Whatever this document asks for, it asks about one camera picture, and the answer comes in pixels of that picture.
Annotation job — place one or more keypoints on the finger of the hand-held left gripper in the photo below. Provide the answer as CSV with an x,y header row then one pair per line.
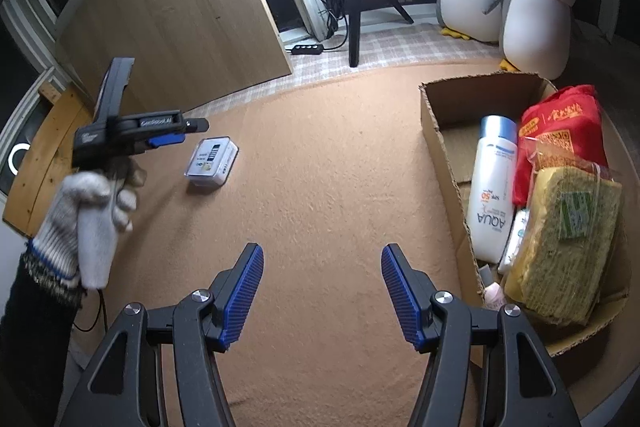
x,y
167,140
196,126

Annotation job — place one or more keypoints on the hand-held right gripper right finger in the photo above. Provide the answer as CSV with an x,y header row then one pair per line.
x,y
400,297

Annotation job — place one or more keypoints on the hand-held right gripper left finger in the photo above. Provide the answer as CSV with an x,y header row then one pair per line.
x,y
245,292

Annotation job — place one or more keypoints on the white tin box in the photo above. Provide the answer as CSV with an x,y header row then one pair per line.
x,y
210,159

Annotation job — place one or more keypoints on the small pink white tube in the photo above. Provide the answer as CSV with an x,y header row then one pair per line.
x,y
492,294

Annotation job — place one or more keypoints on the white sunscreen bottle blue cap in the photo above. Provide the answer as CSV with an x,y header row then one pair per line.
x,y
492,187

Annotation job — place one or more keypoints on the cardboard box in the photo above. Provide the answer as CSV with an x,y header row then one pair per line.
x,y
450,147

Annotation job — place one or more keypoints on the yellow-green sponge pack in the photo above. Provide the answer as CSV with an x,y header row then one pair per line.
x,y
565,247

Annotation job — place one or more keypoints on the red snack bag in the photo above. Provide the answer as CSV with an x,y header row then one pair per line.
x,y
555,117

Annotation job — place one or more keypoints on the person's left forearm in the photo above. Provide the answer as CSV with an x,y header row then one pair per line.
x,y
30,332

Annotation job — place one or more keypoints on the person's left hand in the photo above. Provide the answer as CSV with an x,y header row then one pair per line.
x,y
65,217

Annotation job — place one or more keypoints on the wooden shelf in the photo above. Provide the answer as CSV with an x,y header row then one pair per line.
x,y
45,157

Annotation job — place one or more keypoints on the light wooden board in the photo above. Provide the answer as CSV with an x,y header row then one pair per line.
x,y
175,7

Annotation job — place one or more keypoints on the star-print tissue pack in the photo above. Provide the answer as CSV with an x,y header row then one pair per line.
x,y
515,242

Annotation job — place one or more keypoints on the black tripod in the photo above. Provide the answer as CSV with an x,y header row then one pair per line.
x,y
355,27

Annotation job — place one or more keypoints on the grey checked floor mat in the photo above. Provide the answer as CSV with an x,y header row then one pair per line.
x,y
400,42

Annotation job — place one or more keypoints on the small penguin plush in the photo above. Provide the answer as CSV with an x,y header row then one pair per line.
x,y
535,22

